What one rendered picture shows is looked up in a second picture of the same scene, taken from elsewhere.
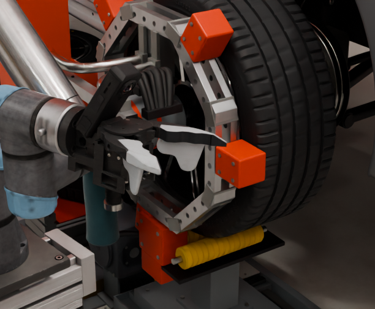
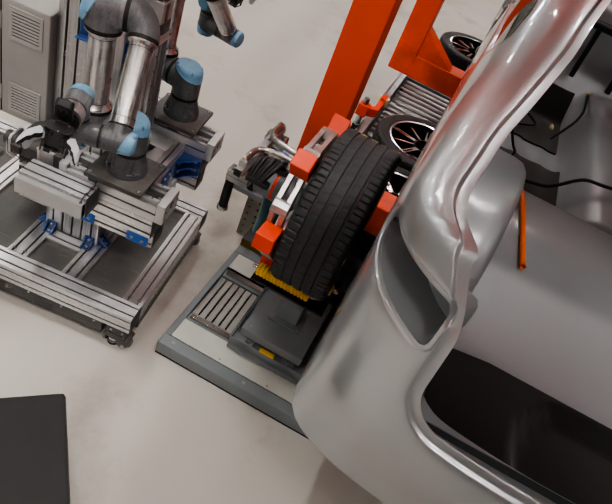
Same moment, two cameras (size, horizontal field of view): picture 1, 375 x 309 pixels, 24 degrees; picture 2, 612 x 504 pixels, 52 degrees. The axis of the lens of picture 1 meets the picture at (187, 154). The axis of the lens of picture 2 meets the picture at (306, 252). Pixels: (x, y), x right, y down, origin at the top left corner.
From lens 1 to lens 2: 1.56 m
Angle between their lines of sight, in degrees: 36
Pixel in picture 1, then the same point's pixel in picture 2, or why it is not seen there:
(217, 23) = (305, 162)
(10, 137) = not seen: hidden behind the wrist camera
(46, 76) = (120, 99)
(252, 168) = (262, 242)
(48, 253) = (140, 187)
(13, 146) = not seen: hidden behind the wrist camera
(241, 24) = (325, 175)
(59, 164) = (83, 133)
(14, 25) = (129, 69)
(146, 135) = (59, 135)
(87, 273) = (158, 213)
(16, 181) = not seen: hidden behind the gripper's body
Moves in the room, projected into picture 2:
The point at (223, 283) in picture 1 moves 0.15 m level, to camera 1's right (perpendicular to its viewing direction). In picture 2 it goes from (290, 307) to (308, 332)
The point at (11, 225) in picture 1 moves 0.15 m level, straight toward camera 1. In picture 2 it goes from (129, 161) to (92, 172)
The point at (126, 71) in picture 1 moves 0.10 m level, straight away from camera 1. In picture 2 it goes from (61, 102) to (98, 99)
